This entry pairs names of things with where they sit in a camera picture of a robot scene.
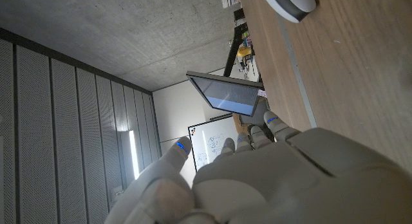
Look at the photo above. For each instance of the ceiling light bar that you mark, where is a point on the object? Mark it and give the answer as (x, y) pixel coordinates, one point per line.
(134, 154)

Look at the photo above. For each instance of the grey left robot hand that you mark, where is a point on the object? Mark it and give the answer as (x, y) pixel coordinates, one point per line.
(289, 185)

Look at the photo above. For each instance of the whiteboard with writing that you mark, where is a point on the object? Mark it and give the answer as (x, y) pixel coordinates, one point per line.
(210, 143)

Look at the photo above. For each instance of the black computer monitor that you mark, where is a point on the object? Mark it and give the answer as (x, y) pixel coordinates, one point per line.
(230, 95)

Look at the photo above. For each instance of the tan office chair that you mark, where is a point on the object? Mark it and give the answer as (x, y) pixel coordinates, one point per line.
(254, 116)

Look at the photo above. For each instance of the white game controller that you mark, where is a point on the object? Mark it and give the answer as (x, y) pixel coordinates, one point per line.
(294, 3)

